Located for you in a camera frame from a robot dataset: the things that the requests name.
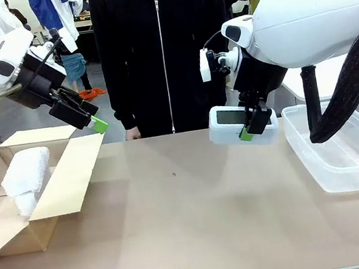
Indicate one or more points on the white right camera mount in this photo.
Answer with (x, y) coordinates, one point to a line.
(232, 60)

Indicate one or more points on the person's right hand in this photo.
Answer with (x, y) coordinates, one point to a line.
(132, 133)

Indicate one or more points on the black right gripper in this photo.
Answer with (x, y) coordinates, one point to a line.
(258, 76)

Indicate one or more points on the person in white blue coat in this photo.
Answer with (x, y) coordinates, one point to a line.
(58, 11)

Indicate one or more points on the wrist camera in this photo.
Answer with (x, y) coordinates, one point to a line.
(205, 65)
(54, 36)

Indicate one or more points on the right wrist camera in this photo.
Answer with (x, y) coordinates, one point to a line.
(205, 65)

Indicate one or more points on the person in black zip hoodie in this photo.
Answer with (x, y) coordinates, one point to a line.
(140, 46)

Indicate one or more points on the open cardboard box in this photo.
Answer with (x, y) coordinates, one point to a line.
(65, 177)

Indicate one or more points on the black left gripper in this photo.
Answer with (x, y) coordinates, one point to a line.
(40, 83)

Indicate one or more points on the bubble-wrapped clock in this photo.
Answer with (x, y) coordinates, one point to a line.
(26, 176)

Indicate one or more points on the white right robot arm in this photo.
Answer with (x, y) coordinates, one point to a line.
(311, 22)

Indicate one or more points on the white digital clock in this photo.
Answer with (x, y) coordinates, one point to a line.
(226, 134)

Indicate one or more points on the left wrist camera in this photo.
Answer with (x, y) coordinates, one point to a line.
(54, 36)

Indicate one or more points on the orange cloth on floor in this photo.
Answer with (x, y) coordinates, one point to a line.
(93, 93)

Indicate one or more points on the clear plastic container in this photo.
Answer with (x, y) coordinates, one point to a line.
(354, 163)

